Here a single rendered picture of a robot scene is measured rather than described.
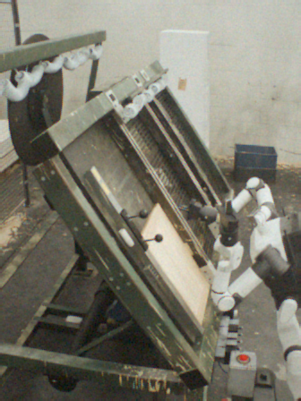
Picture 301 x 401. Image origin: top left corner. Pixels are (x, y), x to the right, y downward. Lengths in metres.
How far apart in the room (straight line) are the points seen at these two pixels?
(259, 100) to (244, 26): 1.17
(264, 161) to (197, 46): 1.84
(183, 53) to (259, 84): 1.81
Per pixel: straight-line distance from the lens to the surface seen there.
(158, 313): 2.04
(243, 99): 7.56
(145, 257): 2.20
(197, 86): 6.13
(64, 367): 2.43
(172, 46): 6.10
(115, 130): 2.54
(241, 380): 2.25
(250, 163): 6.72
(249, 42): 7.44
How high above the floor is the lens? 2.41
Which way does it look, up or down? 23 degrees down
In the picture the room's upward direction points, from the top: straight up
